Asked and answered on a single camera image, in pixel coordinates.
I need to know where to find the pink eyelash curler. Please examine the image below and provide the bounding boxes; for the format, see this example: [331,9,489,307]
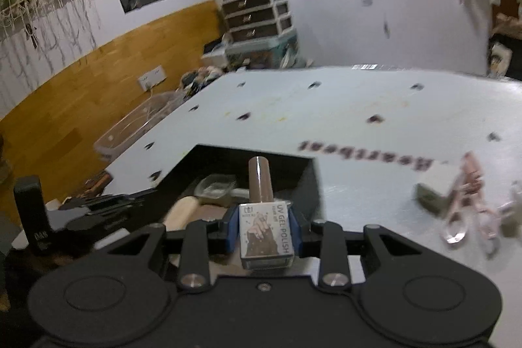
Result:
[441,152,501,258]

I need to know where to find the white three drawer unit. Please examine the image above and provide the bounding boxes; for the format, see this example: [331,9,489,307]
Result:
[221,0,294,43]

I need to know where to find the clear plastic storage bin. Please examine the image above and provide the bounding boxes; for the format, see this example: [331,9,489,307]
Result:
[93,92,185,162]

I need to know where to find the black storage box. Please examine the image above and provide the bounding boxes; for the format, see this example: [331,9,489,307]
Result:
[60,144,328,284]

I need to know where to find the beige plastic scoop tool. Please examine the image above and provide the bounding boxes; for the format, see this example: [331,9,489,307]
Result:
[194,174,250,203]

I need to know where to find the white usb charger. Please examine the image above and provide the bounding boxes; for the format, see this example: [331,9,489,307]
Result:
[415,162,461,216]

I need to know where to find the wooden oval block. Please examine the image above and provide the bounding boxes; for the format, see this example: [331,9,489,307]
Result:
[163,196,200,231]

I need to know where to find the white wall power socket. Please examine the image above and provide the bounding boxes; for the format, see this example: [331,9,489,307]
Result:
[137,65,166,92]

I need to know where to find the gel polish bottle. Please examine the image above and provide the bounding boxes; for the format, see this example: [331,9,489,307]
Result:
[239,156,295,270]

